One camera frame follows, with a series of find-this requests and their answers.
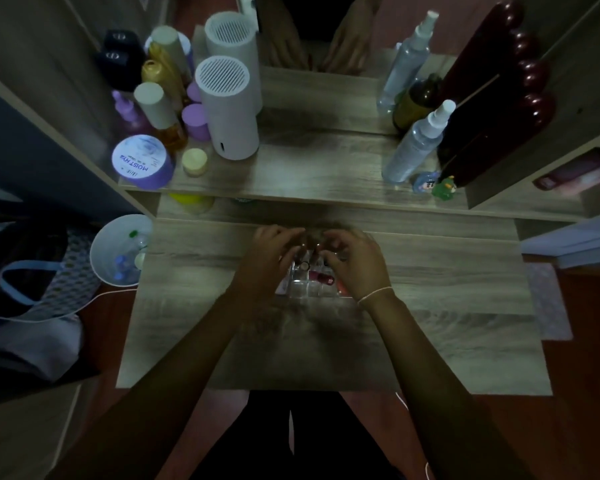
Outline white cylindrical appliance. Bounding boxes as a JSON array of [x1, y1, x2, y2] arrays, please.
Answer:
[[194, 55, 261, 161]]

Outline purple pump bottle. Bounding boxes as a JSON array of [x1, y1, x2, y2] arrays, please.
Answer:
[[111, 90, 148, 136]]

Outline pink packet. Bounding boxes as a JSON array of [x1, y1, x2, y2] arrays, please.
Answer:
[[532, 154, 600, 193]]

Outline patterned floor mat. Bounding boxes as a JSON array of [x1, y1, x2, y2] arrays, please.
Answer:
[[524, 262, 574, 341]]

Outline clear spray bottle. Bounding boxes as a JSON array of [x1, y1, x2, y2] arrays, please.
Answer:
[[381, 99, 457, 185]]

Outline dark red bumpy case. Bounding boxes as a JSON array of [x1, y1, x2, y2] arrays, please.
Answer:
[[436, 62, 557, 189]]

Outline yellow bottle with gold cap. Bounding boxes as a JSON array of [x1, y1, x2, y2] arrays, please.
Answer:
[[140, 59, 183, 106]]

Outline person's left hand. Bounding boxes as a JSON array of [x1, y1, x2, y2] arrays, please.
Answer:
[[227, 225, 309, 316]]

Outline wall mirror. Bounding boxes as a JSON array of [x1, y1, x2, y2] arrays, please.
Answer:
[[237, 0, 531, 138]]

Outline small cream jar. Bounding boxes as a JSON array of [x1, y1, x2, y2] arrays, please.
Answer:
[[181, 148, 210, 177]]

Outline person's right forearm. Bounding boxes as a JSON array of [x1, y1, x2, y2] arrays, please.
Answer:
[[358, 291, 533, 480]]

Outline clear acrylic makeup organizer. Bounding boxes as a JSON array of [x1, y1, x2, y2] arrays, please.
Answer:
[[274, 252, 352, 300]]

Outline white string bracelet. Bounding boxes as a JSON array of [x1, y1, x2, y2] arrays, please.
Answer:
[[357, 287, 396, 307]]

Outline black cosmetic box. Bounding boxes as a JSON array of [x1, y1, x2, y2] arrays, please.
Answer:
[[94, 29, 147, 92]]

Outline purple lidded cream jar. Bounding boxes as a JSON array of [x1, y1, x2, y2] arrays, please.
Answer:
[[111, 134, 175, 191]]

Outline white box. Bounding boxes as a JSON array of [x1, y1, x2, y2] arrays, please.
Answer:
[[519, 209, 600, 270]]

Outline white round bin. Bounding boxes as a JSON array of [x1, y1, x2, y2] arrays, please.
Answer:
[[89, 214, 154, 288]]

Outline person's black shorts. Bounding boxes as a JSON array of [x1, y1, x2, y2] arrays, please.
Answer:
[[189, 389, 407, 480]]

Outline dark green glass bottle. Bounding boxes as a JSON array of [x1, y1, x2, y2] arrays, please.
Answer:
[[392, 74, 444, 134]]

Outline green cartoon figurine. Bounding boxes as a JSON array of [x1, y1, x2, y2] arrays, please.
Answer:
[[431, 176, 462, 201]]

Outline tall bottle with beige cap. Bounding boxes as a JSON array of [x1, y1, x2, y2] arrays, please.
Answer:
[[149, 25, 197, 103]]

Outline yellow bottle with white cap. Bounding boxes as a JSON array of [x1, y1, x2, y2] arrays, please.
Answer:
[[133, 82, 189, 151]]

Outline person's left forearm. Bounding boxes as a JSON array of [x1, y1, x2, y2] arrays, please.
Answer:
[[45, 290, 261, 480]]

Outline small purple capped bottle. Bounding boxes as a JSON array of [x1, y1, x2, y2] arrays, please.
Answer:
[[181, 103, 212, 142]]

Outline dark patterned tote bag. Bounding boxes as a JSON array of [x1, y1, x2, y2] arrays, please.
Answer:
[[0, 182, 103, 398]]

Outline person's right hand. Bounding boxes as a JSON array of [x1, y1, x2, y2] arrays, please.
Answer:
[[320, 229, 396, 302]]

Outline blue cartoon figurine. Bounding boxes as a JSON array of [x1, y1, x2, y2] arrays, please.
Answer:
[[411, 170, 441, 196]]

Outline yellow container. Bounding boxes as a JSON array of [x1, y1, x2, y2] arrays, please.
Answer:
[[169, 193, 215, 214]]

